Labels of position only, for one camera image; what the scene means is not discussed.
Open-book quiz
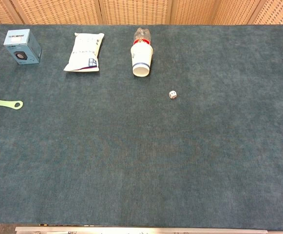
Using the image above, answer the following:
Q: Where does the dark teal table cloth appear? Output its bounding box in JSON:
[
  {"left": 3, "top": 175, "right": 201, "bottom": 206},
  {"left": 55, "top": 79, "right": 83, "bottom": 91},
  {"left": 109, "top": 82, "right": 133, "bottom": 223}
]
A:
[{"left": 0, "top": 23, "right": 283, "bottom": 229}]

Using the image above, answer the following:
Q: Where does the woven rattan folding screen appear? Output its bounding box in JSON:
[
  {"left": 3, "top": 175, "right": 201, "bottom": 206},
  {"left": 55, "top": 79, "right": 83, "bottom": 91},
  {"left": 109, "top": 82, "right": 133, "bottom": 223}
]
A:
[{"left": 0, "top": 0, "right": 283, "bottom": 25}]

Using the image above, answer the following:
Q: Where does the white paper cup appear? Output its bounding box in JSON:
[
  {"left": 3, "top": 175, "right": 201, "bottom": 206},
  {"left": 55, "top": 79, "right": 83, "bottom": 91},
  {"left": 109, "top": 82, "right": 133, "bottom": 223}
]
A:
[{"left": 130, "top": 42, "right": 154, "bottom": 78}]

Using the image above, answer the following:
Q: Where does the silver aluminium frame rail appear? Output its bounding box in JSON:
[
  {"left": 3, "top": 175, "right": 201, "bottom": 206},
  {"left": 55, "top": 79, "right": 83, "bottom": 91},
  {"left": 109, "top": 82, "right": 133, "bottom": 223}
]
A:
[{"left": 15, "top": 226, "right": 269, "bottom": 234}]

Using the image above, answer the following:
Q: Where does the clear cola bottle red label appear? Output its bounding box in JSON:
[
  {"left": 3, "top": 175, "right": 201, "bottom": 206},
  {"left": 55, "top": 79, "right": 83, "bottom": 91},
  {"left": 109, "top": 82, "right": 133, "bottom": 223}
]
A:
[{"left": 133, "top": 27, "right": 152, "bottom": 46}]

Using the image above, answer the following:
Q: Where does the white snack bag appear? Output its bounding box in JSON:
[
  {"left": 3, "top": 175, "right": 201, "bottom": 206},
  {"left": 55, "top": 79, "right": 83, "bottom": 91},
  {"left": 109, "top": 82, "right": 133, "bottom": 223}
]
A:
[{"left": 63, "top": 32, "right": 105, "bottom": 73}]

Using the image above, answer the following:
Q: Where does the blue speaker box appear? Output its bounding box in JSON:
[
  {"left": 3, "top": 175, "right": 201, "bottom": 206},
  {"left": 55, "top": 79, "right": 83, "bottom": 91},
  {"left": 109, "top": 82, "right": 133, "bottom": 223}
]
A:
[{"left": 3, "top": 29, "right": 42, "bottom": 65}]

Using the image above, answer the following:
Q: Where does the green handled brush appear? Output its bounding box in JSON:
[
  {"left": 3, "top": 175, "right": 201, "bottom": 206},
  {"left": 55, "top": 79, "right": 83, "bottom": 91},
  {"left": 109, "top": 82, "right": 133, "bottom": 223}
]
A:
[{"left": 0, "top": 96, "right": 24, "bottom": 111}]

